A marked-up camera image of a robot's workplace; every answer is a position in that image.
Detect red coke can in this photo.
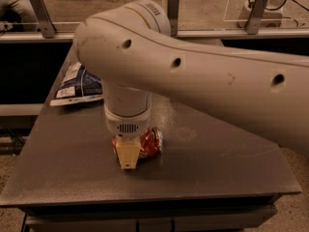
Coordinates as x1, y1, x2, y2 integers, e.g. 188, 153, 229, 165
112, 127, 163, 160

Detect metal rail ledge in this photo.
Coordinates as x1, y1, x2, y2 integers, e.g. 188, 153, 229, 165
0, 28, 309, 43

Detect metal bracket post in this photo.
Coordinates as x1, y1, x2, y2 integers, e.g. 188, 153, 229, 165
30, 0, 56, 39
245, 0, 268, 35
167, 0, 180, 36

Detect person in background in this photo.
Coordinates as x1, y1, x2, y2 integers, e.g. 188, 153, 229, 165
0, 0, 38, 32

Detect left metal bracket post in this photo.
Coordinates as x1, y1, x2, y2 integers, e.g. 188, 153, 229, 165
30, 0, 56, 39

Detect white device with cable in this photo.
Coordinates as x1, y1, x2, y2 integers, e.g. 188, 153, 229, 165
238, 0, 309, 28

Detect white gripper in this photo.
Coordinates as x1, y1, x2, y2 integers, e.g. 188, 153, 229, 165
104, 107, 151, 169

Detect right metal bracket post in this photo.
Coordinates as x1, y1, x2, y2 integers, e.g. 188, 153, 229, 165
245, 0, 268, 35

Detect middle metal bracket post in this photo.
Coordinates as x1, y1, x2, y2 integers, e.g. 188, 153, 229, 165
167, 0, 180, 36

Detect blue chip bag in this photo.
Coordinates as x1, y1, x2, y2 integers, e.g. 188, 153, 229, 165
50, 62, 103, 106

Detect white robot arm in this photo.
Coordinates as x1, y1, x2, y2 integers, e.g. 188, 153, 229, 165
73, 0, 309, 168

